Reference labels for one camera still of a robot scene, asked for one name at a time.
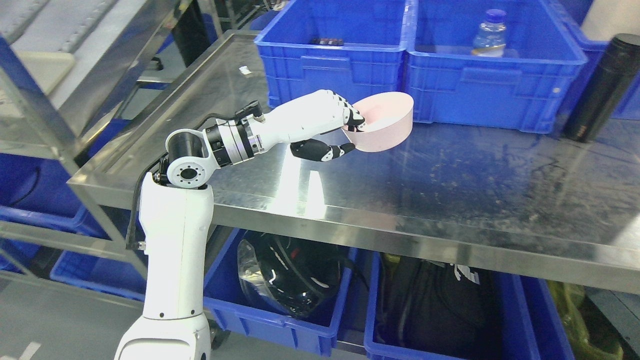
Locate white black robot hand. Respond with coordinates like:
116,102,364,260
247,89,367,162

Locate pink plastic bowl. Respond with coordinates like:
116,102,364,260
342,91,414,153

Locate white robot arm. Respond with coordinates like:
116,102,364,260
114,101,265,360

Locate steel table shelf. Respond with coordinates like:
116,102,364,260
68,29,640,296

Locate blue crate with dark items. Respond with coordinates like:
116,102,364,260
254,0,416,109

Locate clear water bottle blue cap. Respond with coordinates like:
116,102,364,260
471,8,506,58

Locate blue crate with bottle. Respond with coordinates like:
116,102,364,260
402,0,587,133

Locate lower blue crate with helmet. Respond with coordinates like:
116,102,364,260
204,228,358,357

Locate lower blue crate with bag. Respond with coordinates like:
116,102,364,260
364,252,575,360

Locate black bag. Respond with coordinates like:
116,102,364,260
374,255,503,360

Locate steel rack shelving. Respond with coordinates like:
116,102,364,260
1,0,191,272

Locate beige bear tray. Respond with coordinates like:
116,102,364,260
16,50,76,96

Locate black thermos flask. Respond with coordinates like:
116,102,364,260
562,33,640,142

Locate blue crate behind thermos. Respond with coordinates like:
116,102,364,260
545,0,640,121

